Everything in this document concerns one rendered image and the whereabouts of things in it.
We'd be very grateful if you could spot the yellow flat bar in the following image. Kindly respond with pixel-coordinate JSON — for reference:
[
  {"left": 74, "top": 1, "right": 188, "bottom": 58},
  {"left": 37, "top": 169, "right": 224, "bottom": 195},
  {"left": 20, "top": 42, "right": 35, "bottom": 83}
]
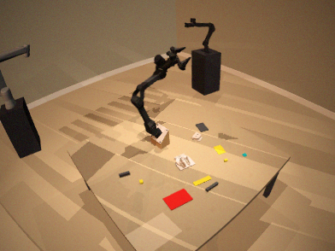
[{"left": 193, "top": 176, "right": 212, "bottom": 186}]

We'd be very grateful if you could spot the red flat rectangular plate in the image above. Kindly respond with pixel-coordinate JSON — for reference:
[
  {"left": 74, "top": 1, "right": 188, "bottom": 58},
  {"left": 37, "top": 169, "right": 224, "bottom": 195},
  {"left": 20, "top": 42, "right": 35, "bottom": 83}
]
[{"left": 162, "top": 189, "right": 193, "bottom": 210}]

